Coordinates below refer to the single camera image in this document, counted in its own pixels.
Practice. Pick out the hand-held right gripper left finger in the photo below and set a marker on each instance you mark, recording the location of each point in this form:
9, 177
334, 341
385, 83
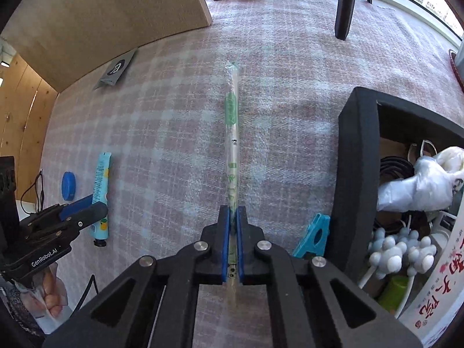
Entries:
225, 246

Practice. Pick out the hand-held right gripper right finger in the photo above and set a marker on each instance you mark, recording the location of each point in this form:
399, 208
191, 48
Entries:
240, 246

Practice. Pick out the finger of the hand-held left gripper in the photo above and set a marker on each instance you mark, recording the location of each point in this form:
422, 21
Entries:
78, 205
92, 212

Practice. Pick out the chopsticks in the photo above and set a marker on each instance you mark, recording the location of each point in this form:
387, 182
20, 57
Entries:
232, 134

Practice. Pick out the black tray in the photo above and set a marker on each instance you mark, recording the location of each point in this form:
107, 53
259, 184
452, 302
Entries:
357, 159

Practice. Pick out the white neck massager grey balls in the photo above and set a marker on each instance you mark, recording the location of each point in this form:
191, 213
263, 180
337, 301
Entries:
388, 257

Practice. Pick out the white plastic bag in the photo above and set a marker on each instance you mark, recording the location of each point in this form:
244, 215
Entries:
424, 185

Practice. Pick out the white floral tissue box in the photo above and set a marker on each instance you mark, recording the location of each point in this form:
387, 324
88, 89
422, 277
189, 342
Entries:
438, 297

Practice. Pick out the person's left forearm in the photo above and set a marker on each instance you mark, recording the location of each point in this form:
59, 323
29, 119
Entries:
18, 308

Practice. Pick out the pink checked desktop cloth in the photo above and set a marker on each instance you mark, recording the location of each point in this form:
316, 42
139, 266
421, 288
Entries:
163, 116

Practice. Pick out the person's left hand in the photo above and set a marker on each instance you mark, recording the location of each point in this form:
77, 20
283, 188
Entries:
52, 297

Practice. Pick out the blue round cap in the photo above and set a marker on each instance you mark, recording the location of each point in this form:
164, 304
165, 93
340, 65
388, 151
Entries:
68, 185

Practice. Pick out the teal cream tube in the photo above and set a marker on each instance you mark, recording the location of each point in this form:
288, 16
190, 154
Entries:
100, 185

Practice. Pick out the teal plastic clip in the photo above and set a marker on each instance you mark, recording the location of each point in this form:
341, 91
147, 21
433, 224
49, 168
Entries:
308, 239

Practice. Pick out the pine plank panel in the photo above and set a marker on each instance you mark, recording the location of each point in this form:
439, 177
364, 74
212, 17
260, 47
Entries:
21, 116

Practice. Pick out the grey sachet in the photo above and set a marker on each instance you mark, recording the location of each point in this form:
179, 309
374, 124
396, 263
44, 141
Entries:
116, 69

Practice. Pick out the green cylindrical container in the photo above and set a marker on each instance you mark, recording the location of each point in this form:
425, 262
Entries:
393, 292

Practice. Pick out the light wood board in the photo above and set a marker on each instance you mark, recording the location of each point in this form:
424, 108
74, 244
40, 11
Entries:
108, 25

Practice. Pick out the white USB charger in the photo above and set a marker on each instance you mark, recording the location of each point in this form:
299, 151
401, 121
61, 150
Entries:
446, 223

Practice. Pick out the black tripod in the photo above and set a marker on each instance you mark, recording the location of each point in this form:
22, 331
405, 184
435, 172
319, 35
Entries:
344, 7

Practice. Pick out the brown plant saucer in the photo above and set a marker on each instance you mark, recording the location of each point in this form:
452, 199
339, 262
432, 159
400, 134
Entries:
457, 67

